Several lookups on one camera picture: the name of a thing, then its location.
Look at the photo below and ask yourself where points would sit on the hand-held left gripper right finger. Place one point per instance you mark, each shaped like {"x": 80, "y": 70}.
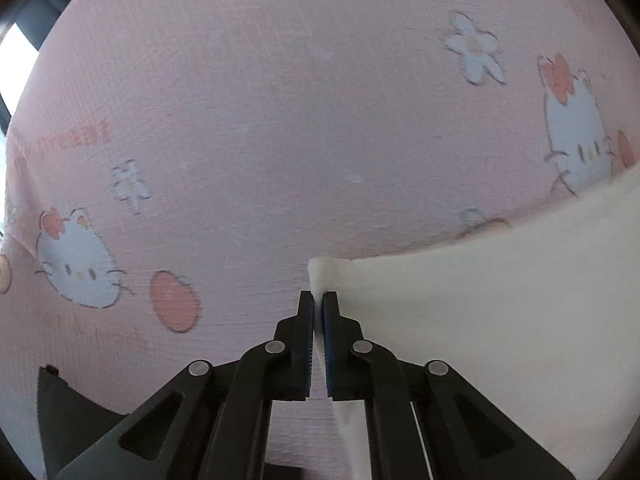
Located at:
{"x": 329, "y": 360}

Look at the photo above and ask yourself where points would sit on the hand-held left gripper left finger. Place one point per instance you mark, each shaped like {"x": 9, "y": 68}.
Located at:
{"x": 306, "y": 360}

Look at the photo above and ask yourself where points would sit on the pink cartoon cat printed blanket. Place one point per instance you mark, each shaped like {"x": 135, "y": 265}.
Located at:
{"x": 250, "y": 135}

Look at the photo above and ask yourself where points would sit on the bright window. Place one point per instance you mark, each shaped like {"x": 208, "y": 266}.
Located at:
{"x": 17, "y": 60}

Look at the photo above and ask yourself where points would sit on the black cloth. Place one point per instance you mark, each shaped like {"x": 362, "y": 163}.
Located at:
{"x": 70, "y": 410}

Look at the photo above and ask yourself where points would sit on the cream garment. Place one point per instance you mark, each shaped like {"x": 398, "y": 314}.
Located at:
{"x": 500, "y": 310}

